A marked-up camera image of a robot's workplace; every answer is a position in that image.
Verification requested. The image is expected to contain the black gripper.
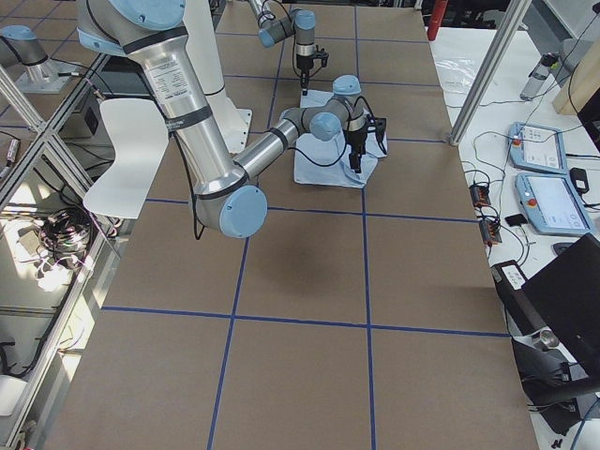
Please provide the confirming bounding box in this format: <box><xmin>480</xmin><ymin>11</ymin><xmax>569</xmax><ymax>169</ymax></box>
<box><xmin>343</xmin><ymin>115</ymin><xmax>387</xmax><ymax>173</ymax></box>
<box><xmin>294</xmin><ymin>44</ymin><xmax>329</xmax><ymax>96</ymax></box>

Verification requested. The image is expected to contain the light blue button shirt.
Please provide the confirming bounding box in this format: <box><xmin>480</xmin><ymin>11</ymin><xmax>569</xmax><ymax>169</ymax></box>
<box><xmin>293</xmin><ymin>112</ymin><xmax>387</xmax><ymax>188</ymax></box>

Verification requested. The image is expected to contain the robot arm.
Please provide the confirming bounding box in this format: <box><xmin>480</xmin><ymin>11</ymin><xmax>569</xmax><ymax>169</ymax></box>
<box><xmin>248</xmin><ymin>0</ymin><xmax>329</xmax><ymax>97</ymax></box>
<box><xmin>77</xmin><ymin>1</ymin><xmax>386</xmax><ymax>238</ymax></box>

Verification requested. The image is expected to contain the clear plastic bag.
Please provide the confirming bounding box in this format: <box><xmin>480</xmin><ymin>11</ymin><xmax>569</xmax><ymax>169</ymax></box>
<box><xmin>434</xmin><ymin>57</ymin><xmax>478</xmax><ymax>94</ymax></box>

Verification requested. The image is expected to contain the red cylinder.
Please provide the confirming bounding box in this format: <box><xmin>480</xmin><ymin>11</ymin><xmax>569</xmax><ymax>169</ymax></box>
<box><xmin>427</xmin><ymin>0</ymin><xmax>448</xmax><ymax>41</ymax></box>

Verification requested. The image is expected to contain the white plastic chair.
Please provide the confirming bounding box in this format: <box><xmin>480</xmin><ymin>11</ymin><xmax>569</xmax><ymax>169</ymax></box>
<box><xmin>83</xmin><ymin>98</ymin><xmax>169</xmax><ymax>219</ymax></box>

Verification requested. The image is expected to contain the upper teach pendant tablet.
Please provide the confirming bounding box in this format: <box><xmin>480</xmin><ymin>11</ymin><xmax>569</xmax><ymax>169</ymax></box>
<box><xmin>508</xmin><ymin>122</ymin><xmax>568</xmax><ymax>174</ymax></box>

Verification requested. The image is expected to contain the teach pendant tablet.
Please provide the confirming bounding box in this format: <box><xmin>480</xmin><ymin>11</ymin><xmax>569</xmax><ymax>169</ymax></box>
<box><xmin>508</xmin><ymin>122</ymin><xmax>568</xmax><ymax>174</ymax></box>
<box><xmin>515</xmin><ymin>172</ymin><xmax>596</xmax><ymax>236</ymax></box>

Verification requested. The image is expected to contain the lower teach pendant tablet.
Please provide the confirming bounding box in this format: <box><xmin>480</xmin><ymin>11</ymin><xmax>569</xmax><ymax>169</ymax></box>
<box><xmin>515</xmin><ymin>172</ymin><xmax>596</xmax><ymax>236</ymax></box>

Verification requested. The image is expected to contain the clear water bottle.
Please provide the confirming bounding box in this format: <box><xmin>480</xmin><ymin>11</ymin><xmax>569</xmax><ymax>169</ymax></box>
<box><xmin>519</xmin><ymin>52</ymin><xmax>559</xmax><ymax>101</ymax></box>

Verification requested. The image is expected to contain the aluminium frame post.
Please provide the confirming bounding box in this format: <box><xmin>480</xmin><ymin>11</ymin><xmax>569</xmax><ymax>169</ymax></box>
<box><xmin>448</xmin><ymin>0</ymin><xmax>532</xmax><ymax>146</ymax></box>

